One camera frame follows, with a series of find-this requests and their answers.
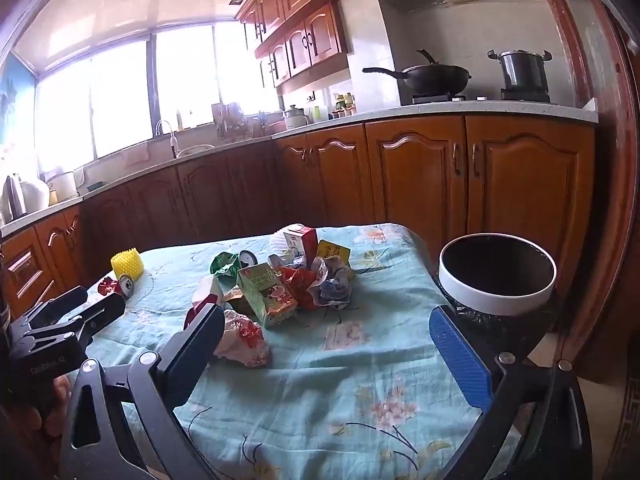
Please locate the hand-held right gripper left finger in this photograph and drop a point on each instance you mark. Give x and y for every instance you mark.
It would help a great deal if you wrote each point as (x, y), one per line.
(196, 355)

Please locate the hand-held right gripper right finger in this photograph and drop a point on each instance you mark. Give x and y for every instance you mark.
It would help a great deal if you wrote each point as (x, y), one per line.
(460, 360)

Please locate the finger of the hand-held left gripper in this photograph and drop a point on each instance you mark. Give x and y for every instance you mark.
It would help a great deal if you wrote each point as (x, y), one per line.
(60, 305)
(105, 312)

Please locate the green drink carton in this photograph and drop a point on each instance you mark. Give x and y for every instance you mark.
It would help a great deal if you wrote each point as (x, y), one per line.
(265, 295)

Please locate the crushed green drink can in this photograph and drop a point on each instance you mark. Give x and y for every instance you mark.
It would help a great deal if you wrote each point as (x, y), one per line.
(225, 262)

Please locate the white rimmed black bin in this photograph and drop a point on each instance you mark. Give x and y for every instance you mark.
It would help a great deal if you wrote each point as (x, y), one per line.
(497, 265)

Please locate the red foil wrapper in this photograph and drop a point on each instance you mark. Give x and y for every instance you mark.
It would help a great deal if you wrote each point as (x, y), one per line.
(297, 282)

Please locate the person's left hand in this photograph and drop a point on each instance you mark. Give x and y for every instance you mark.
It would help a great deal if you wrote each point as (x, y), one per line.
(56, 400)

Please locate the crushed red drink can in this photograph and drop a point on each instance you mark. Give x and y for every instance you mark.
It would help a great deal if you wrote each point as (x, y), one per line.
(112, 286)

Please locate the red and white wrapper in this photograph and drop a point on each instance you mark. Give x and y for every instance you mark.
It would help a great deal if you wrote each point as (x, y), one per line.
(242, 340)

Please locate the yellow foam fruit net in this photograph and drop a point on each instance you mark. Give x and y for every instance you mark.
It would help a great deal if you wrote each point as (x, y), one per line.
(127, 262)

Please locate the white and red packet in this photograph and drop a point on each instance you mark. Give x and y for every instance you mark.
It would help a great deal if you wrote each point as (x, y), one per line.
(207, 290)

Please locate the white rice cooker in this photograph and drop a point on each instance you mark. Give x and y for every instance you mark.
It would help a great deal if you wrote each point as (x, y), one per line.
(37, 197)

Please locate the white plastic container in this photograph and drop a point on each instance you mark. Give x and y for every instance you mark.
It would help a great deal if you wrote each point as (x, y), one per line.
(62, 185)

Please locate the teal floral tablecloth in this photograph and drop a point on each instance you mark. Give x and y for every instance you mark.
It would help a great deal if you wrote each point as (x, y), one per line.
(325, 385)

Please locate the white foam fruit net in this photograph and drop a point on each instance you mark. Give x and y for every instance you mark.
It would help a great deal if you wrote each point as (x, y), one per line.
(279, 242)

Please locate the crumpled blue snack packet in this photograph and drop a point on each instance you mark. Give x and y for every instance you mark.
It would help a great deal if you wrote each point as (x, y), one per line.
(332, 285)

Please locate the red drink carton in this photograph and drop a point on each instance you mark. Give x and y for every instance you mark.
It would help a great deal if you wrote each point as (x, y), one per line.
(305, 240)

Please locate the yellow snack packet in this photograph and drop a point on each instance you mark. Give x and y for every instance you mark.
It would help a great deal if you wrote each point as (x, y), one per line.
(332, 250)

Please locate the chrome sink faucet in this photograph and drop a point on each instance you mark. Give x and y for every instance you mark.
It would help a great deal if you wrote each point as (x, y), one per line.
(172, 135)

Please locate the wooden lower cabinets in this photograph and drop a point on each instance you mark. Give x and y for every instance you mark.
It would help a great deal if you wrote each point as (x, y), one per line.
(415, 175)

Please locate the wooden cabinets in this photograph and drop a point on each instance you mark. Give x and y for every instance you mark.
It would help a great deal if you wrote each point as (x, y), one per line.
(415, 175)
(300, 45)

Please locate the small windowsill bottle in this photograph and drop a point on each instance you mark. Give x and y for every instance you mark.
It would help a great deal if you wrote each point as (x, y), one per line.
(179, 120)

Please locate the kitchen window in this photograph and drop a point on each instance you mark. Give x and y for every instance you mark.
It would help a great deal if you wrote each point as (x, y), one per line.
(120, 100)

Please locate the dish rack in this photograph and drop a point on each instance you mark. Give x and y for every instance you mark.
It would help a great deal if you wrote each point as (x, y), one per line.
(230, 120)

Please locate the white kitchen countertop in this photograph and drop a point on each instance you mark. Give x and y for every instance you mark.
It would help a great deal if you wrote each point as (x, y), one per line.
(450, 109)

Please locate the gas stove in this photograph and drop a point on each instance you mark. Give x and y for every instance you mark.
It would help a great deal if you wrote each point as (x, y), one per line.
(480, 99)

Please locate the green cup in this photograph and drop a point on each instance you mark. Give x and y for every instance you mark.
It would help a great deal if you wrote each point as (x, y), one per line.
(318, 113)

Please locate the group of seasoning jars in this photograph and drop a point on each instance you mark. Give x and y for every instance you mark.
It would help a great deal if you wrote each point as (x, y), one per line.
(344, 106)

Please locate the black wok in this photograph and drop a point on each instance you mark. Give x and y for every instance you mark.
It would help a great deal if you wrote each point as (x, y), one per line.
(435, 77)

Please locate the steel pressure pot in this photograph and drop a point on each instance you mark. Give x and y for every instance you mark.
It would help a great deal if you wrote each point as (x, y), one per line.
(522, 70)

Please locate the wooden upper cabinets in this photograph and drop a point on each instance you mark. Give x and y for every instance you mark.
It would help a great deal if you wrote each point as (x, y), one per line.
(300, 45)

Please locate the wooden door frame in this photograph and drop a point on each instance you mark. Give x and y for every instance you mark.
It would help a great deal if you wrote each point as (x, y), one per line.
(585, 160)

